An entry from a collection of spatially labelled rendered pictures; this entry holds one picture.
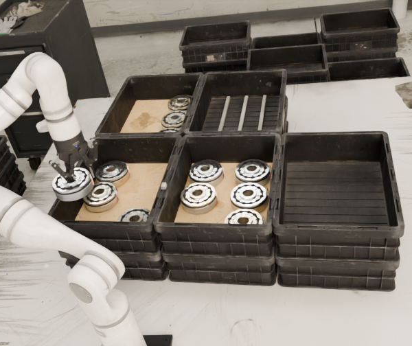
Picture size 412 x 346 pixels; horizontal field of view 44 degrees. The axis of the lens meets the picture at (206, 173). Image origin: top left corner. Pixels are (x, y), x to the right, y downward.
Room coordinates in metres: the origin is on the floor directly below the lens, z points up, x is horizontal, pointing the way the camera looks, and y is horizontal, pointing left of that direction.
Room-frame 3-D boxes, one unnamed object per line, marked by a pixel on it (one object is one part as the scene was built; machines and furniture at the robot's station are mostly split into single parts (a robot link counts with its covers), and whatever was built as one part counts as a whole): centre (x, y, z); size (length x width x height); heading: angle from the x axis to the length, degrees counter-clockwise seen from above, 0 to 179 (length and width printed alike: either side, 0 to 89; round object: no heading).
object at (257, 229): (1.09, -0.04, 0.92); 0.40 x 0.30 x 0.02; 164
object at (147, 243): (1.17, 0.25, 0.87); 0.40 x 0.30 x 0.11; 164
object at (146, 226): (1.17, 0.25, 0.92); 0.40 x 0.30 x 0.02; 164
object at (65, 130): (1.12, 0.34, 1.17); 0.11 x 0.09 x 0.06; 35
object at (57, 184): (1.09, 0.35, 1.00); 0.10 x 0.10 x 0.01
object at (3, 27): (2.75, 0.92, 0.88); 0.25 x 0.19 x 0.03; 168
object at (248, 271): (1.09, -0.04, 0.76); 0.40 x 0.30 x 0.12; 164
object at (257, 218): (0.97, -0.07, 0.86); 0.10 x 0.10 x 0.01
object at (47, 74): (1.10, 0.32, 1.27); 0.09 x 0.07 x 0.15; 30
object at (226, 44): (2.84, -0.20, 0.37); 0.40 x 0.30 x 0.45; 78
